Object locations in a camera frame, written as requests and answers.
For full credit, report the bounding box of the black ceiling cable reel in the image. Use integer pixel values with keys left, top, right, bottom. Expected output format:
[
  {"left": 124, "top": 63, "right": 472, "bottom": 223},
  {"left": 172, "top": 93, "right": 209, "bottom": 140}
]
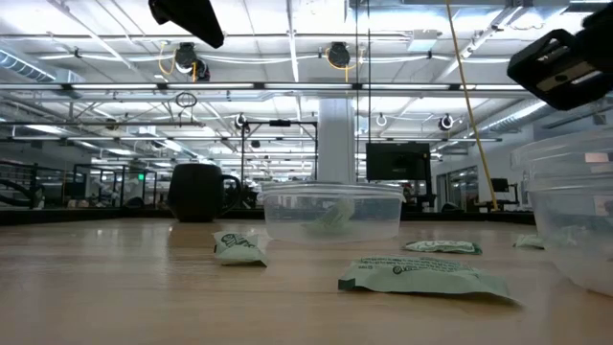
[
  {"left": 158, "top": 41, "right": 212, "bottom": 82},
  {"left": 324, "top": 41, "right": 361, "bottom": 83}
]

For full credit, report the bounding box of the black ceramic mug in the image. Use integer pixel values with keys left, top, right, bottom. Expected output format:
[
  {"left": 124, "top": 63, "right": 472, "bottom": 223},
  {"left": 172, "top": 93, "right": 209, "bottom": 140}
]
[{"left": 167, "top": 162, "right": 242, "bottom": 223}]

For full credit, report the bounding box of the clear round plastic container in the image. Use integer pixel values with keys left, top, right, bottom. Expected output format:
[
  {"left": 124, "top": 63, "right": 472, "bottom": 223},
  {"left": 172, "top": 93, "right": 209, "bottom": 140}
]
[{"left": 510, "top": 128, "right": 613, "bottom": 297}]

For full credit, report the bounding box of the clear rectangular plastic container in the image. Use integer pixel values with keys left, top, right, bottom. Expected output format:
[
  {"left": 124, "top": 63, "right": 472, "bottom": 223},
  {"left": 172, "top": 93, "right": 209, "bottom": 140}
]
[{"left": 257, "top": 180, "right": 406, "bottom": 243}]

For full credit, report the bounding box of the yellow hanging cable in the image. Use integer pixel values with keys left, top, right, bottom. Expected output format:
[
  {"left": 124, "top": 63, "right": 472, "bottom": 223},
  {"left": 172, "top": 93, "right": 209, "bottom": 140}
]
[{"left": 444, "top": 0, "right": 500, "bottom": 212}]

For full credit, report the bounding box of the black monitor screen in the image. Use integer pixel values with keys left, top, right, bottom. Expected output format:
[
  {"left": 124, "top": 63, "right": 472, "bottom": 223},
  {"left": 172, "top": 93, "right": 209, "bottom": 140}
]
[{"left": 365, "top": 142, "right": 433, "bottom": 183}]

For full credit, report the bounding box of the black railing structure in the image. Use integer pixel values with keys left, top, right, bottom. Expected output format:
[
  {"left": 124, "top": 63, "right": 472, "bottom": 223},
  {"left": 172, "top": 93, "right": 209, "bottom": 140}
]
[{"left": 0, "top": 159, "right": 93, "bottom": 210}]

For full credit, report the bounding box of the white building column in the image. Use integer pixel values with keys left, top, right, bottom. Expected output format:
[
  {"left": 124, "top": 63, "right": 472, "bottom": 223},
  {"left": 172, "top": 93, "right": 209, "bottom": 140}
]
[{"left": 317, "top": 98, "right": 357, "bottom": 184}]

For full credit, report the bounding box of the black looped ceiling cable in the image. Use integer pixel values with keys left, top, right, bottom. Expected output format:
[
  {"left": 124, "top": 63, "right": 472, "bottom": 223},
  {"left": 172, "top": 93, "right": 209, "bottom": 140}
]
[{"left": 174, "top": 91, "right": 199, "bottom": 109}]

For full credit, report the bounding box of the green white sweetener packet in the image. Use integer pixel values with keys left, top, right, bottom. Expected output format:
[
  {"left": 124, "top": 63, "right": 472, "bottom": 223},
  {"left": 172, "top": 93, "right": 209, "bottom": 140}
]
[
  {"left": 337, "top": 254, "right": 514, "bottom": 302},
  {"left": 513, "top": 233, "right": 547, "bottom": 251},
  {"left": 403, "top": 240, "right": 483, "bottom": 256},
  {"left": 212, "top": 230, "right": 270, "bottom": 267},
  {"left": 305, "top": 197, "right": 356, "bottom": 237}
]

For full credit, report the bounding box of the black metal frame stand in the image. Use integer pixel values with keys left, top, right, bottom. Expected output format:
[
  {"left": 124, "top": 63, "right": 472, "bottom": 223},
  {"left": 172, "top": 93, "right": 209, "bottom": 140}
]
[{"left": 239, "top": 119, "right": 319, "bottom": 183}]

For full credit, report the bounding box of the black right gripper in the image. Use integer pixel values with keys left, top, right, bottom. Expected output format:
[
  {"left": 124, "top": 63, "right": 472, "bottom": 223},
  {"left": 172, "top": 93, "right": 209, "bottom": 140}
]
[{"left": 506, "top": 2, "right": 613, "bottom": 112}]

